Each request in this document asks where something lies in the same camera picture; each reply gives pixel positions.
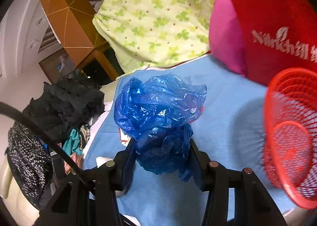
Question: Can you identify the blue plastic bag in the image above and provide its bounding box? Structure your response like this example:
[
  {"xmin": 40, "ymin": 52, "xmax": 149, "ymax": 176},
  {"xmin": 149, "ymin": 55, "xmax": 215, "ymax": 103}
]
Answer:
[{"xmin": 114, "ymin": 73, "xmax": 207, "ymax": 181}]

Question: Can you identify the light blue bed blanket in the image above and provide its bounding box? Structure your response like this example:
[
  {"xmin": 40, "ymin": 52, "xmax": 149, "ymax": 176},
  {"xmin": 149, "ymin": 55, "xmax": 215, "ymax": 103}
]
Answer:
[{"xmin": 82, "ymin": 53, "xmax": 298, "ymax": 226}]

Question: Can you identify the teal cloth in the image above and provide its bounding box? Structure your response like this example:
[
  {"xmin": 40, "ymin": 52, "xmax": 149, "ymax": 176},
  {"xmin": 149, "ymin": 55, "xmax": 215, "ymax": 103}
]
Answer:
[{"xmin": 62, "ymin": 129, "xmax": 82, "ymax": 156}]

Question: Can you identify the black white speckled garment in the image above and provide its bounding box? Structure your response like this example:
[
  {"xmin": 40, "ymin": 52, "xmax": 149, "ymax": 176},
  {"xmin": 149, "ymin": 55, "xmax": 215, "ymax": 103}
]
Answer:
[{"xmin": 8, "ymin": 122, "xmax": 53, "ymax": 199}]

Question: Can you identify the black clothing pile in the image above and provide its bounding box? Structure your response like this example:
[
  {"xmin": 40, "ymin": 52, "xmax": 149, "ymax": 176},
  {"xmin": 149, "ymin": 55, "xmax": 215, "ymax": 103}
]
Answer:
[{"xmin": 23, "ymin": 70, "xmax": 105, "ymax": 143}]

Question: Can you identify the red plastic mesh basket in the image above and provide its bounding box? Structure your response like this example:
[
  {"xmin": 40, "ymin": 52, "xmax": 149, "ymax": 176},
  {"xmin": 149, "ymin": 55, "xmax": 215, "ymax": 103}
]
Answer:
[{"xmin": 263, "ymin": 68, "xmax": 316, "ymax": 209}]

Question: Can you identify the wooden bedside table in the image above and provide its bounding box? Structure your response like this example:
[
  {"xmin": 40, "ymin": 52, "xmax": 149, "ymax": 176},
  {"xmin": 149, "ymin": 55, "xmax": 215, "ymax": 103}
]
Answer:
[{"xmin": 76, "ymin": 43, "xmax": 124, "ymax": 85}]

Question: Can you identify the magenta pillow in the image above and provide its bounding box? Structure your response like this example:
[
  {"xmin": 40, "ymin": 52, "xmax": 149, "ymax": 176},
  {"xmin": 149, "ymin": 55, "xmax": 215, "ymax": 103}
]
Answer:
[{"xmin": 208, "ymin": 0, "xmax": 247, "ymax": 77}]

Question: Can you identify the green clover pattern quilt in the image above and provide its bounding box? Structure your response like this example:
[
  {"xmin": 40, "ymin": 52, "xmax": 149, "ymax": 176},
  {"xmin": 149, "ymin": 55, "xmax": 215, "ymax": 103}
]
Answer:
[{"xmin": 92, "ymin": 0, "xmax": 215, "ymax": 74}]

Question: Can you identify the red shopping bag with lettering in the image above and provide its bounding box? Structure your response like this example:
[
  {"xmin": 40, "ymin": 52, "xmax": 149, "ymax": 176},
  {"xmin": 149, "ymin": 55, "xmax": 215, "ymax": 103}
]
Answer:
[{"xmin": 231, "ymin": 0, "xmax": 316, "ymax": 85}]

